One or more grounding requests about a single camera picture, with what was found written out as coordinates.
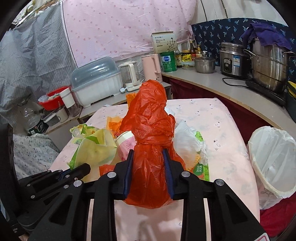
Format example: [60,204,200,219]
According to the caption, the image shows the orange plastic bag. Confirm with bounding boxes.
[119,80,186,209]

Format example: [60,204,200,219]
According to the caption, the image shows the navy patterned cloth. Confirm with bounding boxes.
[191,17,296,82]

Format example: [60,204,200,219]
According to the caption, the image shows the dark sauce bottle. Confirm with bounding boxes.
[190,40,196,61]

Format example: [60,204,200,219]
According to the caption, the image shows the black power cable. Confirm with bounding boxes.
[222,77,249,88]

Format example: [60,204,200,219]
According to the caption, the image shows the white dish drainer box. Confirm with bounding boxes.
[71,57,123,108]

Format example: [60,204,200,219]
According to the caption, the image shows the yellow green plastic bag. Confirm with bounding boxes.
[67,124,117,170]

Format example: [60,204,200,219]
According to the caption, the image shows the purple cloth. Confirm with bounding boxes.
[241,23,292,50]

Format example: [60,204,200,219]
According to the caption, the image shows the steel rice cooker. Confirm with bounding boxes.
[219,42,247,78]

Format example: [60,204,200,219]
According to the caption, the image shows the red plastic basin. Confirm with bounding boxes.
[38,86,68,111]

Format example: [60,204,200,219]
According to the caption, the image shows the green tin can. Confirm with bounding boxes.
[160,51,177,72]

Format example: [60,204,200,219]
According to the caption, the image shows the black induction cooker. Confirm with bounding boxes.
[245,79,285,107]

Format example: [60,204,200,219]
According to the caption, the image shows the white plastic bag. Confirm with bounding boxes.
[173,120,208,170]

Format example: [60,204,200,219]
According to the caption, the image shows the pink electric kettle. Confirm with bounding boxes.
[142,54,163,82]

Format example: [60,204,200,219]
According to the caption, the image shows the large steel steamer pot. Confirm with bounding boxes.
[243,38,295,92]

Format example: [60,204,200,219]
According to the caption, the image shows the white lined trash bin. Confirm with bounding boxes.
[247,126,295,210]

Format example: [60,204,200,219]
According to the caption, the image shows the yellow label sauce jar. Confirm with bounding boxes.
[181,50,192,62]

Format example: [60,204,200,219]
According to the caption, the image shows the pink paper cup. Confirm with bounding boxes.
[115,131,137,161]

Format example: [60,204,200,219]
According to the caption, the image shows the blue yellow stacked basins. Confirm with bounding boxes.
[285,81,296,122]

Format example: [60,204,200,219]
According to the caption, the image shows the white cardboard box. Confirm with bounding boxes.
[151,31,178,54]

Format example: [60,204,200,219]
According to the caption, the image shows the clear glass jar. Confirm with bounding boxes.
[18,98,49,136]

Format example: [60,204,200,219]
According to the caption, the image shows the small steel pot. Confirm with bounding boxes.
[194,56,216,74]

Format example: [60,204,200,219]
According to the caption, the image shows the green wasabi box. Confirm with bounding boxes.
[190,131,210,181]

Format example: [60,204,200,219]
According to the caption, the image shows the white cup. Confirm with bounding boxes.
[59,88,75,108]

